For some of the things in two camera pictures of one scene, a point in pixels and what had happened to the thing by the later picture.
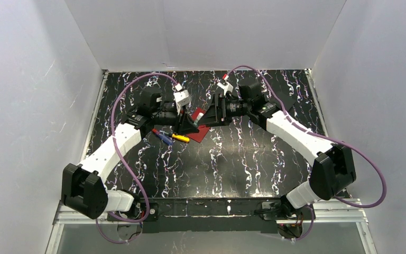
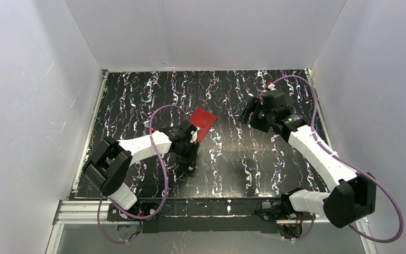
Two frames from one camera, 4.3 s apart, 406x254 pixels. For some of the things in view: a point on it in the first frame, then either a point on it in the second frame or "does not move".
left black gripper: x=181 y=119 -> x=190 y=154
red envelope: x=202 y=129 does not move
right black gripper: x=219 y=110 -> x=253 y=114
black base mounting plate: x=213 y=215 does not move
